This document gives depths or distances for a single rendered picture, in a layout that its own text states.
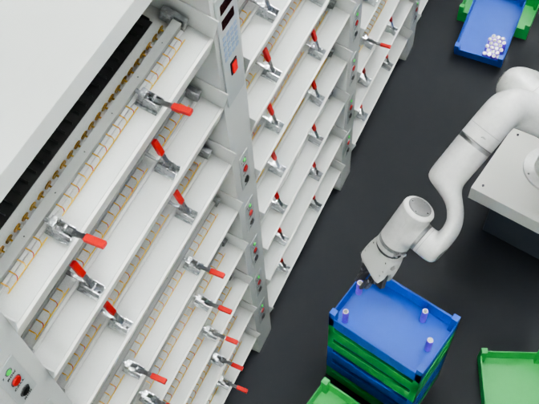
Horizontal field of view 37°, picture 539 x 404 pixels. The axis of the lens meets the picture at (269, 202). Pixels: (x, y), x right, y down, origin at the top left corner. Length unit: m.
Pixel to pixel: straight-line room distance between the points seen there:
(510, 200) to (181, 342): 1.21
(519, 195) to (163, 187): 1.47
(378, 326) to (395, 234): 0.39
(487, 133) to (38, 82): 1.18
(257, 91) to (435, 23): 1.83
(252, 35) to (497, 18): 1.98
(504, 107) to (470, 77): 1.44
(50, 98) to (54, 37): 0.11
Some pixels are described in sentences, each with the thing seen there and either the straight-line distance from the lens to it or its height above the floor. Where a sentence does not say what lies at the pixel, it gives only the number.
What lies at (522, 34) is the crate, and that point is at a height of 0.02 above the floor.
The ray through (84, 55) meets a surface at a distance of 1.10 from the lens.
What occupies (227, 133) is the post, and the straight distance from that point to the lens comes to 1.65.
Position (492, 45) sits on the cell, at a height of 0.07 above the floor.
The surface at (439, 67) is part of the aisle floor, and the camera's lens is 3.41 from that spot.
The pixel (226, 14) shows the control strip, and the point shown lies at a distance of 1.45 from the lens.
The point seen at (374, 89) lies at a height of 0.14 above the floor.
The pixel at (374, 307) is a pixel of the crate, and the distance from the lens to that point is 2.34.
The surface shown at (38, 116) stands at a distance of 1.05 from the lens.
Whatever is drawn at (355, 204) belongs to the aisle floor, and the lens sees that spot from 2.98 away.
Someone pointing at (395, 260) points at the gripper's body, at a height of 0.69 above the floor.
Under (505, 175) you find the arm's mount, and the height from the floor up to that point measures 0.33.
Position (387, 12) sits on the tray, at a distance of 2.85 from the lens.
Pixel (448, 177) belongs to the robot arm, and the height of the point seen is 0.90.
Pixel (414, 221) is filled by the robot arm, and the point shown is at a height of 0.84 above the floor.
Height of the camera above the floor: 2.52
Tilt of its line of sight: 58 degrees down
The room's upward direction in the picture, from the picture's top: 5 degrees counter-clockwise
